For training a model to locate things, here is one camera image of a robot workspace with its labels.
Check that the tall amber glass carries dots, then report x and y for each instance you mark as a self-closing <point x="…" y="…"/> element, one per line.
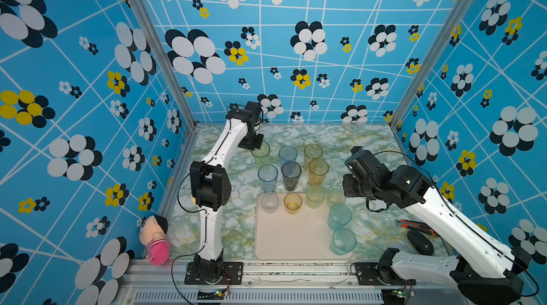
<point x="318" y="169"/>
<point x="311" y="152"/>

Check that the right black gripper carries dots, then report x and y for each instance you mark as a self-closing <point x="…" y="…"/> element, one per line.
<point x="347" y="187"/>

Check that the short pale green glass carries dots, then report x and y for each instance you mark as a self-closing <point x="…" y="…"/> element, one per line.
<point x="335" y="197"/>

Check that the tall amber front glass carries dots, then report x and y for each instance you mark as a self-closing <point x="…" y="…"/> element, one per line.
<point x="318" y="169"/>

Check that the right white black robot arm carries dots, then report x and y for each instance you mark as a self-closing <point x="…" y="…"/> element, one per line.
<point x="484" y="270"/>

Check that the tall teal back glass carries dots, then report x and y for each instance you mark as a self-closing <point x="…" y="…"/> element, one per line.
<point x="343" y="241"/>

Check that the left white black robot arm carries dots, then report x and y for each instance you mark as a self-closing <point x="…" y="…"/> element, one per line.
<point x="212" y="189"/>

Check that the short light green glass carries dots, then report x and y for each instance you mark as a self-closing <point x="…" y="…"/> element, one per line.
<point x="315" y="195"/>

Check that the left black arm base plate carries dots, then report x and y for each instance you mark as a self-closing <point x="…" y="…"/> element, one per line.
<point x="207" y="274"/>

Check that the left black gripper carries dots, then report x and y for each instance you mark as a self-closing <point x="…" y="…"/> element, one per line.
<point x="256" y="145"/>

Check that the aluminium front rail frame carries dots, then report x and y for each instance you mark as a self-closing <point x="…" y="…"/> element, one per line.
<point x="259" y="282"/>

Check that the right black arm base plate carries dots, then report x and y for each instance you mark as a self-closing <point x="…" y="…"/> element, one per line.
<point x="368" y="274"/>

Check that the tall amber back glass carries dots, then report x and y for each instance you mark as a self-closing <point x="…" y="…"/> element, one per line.
<point x="311" y="152"/>

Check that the tall teal front glass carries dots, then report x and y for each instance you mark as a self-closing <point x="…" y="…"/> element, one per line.
<point x="339" y="216"/>

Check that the pink plush doll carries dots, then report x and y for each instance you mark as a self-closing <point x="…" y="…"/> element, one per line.
<point x="153" y="235"/>

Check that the beige rectangular tray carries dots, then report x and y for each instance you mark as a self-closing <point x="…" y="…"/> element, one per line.
<point x="304" y="236"/>

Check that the tall light blue glass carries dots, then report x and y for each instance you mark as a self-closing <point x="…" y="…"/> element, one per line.
<point x="268" y="175"/>

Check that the short amber glass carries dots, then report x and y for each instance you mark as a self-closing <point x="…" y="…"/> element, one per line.
<point x="292" y="203"/>

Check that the red black utility knife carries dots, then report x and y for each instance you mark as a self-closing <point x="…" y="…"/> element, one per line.
<point x="418" y="226"/>

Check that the tall teal glass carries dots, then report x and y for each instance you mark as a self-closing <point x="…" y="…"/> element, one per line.
<point x="339" y="216"/>
<point x="343" y="241"/>

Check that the tall green glass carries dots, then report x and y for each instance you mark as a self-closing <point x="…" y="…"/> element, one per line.
<point x="262" y="155"/>

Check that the tall blue-grey back glass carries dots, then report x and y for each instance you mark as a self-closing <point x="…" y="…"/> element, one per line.
<point x="287" y="154"/>

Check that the short clear glass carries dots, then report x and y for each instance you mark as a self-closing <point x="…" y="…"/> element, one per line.
<point x="269" y="202"/>

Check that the tall dark grey glass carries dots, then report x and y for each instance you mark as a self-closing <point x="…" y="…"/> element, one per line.
<point x="291" y="172"/>

